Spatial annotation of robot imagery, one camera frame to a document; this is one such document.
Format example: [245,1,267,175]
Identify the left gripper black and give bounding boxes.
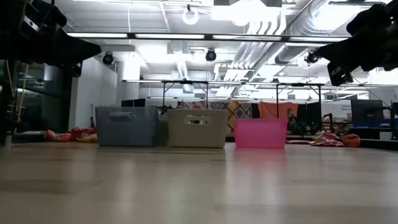
[0,18,103,78]

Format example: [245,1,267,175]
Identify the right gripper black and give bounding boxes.
[316,29,398,87]

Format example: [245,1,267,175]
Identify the yellow candy bag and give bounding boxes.
[76,134,98,144]

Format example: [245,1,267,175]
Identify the black fabric partition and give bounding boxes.
[297,101,323,134]

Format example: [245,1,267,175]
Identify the blue desk panel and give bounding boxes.
[353,121,398,129]

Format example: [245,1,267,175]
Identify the person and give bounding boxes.
[286,108,309,136]

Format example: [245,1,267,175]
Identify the white container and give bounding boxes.
[379,123,394,141]

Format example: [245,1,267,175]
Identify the orange hanging cloth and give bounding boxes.
[257,101,299,120]

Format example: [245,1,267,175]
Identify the grey-blue plastic bin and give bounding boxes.
[95,106,160,147]

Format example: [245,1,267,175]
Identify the long ceiling light strip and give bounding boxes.
[67,32,351,43]

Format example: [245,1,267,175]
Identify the pink plastic bin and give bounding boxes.
[233,118,289,149]

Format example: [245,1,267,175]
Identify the colourful patterned quilt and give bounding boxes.
[177,101,253,134]

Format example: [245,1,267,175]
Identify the beige plastic bin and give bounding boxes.
[167,108,229,149]

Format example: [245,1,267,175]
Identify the black metal rig frame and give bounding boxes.
[275,82,326,119]
[161,80,210,114]

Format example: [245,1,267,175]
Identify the white ring lamp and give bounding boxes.
[182,8,200,26]

